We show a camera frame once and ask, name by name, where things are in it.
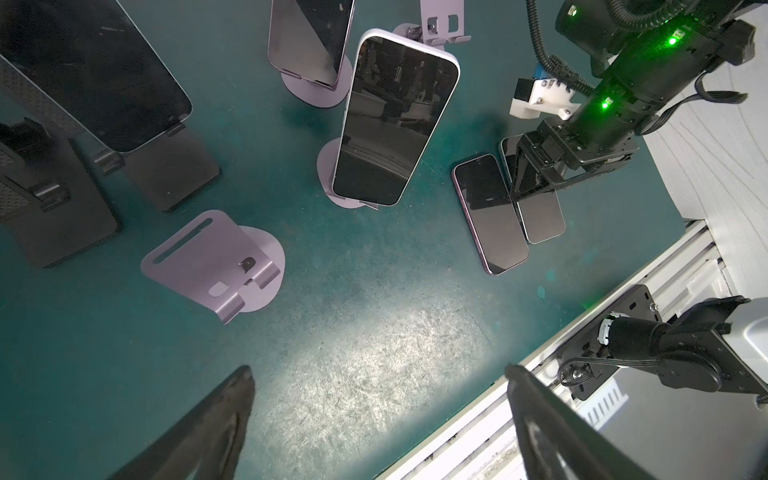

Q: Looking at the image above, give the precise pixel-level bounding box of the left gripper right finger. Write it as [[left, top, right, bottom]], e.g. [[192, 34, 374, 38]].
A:
[[505, 364, 652, 480]]

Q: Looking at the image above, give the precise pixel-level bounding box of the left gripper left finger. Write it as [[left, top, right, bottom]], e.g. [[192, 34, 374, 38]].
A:
[[111, 365, 255, 479]]

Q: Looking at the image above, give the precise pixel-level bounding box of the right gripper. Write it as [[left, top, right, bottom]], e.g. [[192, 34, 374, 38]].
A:
[[508, 117, 639, 201]]

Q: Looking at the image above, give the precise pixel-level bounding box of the white edged phone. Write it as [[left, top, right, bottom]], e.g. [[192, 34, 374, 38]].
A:
[[499, 135, 566, 245]]

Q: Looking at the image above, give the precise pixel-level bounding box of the purple phone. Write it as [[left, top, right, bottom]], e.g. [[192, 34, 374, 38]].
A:
[[451, 153, 529, 276], [268, 0, 355, 88]]

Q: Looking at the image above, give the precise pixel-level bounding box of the purple round stand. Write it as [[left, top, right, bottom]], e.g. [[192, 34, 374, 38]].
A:
[[316, 137, 378, 210], [281, 56, 353, 109], [393, 0, 471, 49], [141, 210, 286, 324]]

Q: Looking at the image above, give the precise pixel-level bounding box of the black folding phone stand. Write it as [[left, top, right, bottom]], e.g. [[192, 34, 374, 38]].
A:
[[1, 118, 120, 268]]

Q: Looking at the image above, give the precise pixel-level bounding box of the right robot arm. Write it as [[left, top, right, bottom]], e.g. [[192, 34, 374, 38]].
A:
[[503, 1, 767, 406]]

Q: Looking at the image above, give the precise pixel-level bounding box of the black back-left stand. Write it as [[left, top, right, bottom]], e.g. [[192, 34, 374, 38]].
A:
[[0, 56, 221, 212]]

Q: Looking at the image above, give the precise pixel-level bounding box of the black back-left phone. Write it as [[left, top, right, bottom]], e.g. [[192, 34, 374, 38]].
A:
[[1, 1, 192, 153]]

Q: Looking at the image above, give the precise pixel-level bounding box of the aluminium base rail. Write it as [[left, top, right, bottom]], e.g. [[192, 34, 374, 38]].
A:
[[379, 220, 732, 479]]

